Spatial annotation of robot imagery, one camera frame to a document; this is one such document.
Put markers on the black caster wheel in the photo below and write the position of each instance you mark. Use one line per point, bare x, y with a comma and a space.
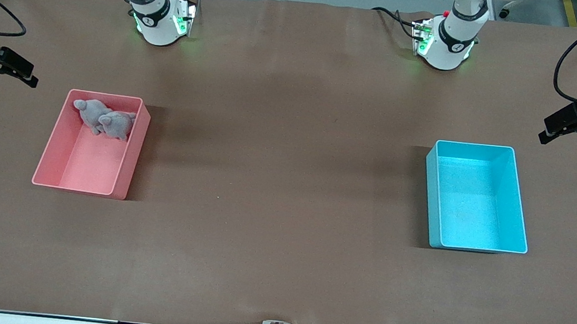
504, 13

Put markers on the blue plastic box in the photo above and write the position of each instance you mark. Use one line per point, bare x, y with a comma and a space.
474, 211

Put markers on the grey plush toy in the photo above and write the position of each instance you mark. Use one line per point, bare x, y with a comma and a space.
91, 114
118, 124

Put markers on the brown table mat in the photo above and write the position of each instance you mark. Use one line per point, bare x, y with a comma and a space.
280, 246

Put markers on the pink plastic box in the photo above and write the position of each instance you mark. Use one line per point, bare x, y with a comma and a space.
92, 164

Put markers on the silver base connector plate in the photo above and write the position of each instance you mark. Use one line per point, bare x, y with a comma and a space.
420, 34
190, 15

